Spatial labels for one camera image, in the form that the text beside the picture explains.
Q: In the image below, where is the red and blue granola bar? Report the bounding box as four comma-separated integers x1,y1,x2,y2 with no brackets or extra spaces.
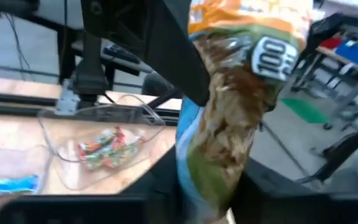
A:
0,174,40,194

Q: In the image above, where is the clear plastic container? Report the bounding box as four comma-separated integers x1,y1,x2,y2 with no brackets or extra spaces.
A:
0,144,53,197
37,93,167,191

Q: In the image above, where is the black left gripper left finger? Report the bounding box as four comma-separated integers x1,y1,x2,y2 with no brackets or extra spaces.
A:
119,146,192,224

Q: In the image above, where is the black office chair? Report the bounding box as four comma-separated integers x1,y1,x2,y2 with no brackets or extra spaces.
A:
140,71,176,98

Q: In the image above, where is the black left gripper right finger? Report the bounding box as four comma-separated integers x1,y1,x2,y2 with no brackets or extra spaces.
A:
230,158,326,224

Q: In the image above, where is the colourful granola bar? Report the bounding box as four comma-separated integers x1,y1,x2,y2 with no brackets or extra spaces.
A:
99,126,127,153
104,136,146,170
78,141,111,161

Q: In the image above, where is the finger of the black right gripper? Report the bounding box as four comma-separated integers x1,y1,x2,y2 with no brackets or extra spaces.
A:
297,12,358,65
144,0,211,107

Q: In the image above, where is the backlit black keyboard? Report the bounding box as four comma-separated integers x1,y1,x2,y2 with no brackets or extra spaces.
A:
102,43,142,65

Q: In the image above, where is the blue and orange granola bar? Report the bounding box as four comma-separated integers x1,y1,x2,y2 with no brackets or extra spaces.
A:
175,0,314,218

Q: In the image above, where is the green floor mat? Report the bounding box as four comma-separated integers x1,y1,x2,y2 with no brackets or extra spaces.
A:
279,97,331,124

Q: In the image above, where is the blue topped workbench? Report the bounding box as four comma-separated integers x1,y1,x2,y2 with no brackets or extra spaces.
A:
290,36,358,132

